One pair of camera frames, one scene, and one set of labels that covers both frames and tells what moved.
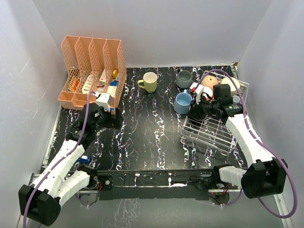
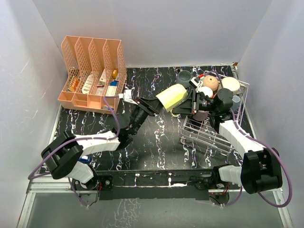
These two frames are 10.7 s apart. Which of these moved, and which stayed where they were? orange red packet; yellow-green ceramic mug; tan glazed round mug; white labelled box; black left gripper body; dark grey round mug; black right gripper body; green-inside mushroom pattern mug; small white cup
Moved: black right gripper body; black left gripper body; yellow-green ceramic mug
Stayed: orange red packet; dark grey round mug; green-inside mushroom pattern mug; small white cup; tan glazed round mug; white labelled box
